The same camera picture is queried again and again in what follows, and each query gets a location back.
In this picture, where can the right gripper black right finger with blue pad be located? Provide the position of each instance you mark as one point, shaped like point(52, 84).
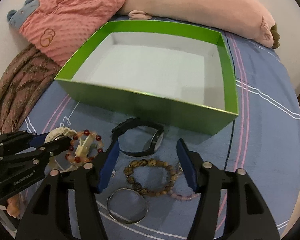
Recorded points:
point(247, 215)

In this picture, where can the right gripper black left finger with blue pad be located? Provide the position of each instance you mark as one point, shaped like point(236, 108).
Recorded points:
point(47, 214)

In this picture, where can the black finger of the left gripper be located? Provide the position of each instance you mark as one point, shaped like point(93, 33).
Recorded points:
point(45, 150)

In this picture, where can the silver metal bangle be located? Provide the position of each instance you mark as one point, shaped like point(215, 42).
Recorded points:
point(127, 206)

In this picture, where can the brown fringed scarf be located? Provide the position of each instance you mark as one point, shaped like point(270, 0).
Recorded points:
point(24, 81)

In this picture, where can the blue striped bed sheet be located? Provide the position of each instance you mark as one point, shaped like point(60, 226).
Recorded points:
point(264, 139)

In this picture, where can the pink dotted blanket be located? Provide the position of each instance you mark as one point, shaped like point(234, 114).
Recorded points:
point(59, 27)

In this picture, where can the blue plush toy head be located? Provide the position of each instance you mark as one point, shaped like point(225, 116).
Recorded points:
point(16, 18)

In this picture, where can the green cardboard box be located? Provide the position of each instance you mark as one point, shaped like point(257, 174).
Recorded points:
point(168, 72)

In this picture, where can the long pink plush pillow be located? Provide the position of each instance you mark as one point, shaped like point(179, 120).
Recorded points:
point(246, 18)

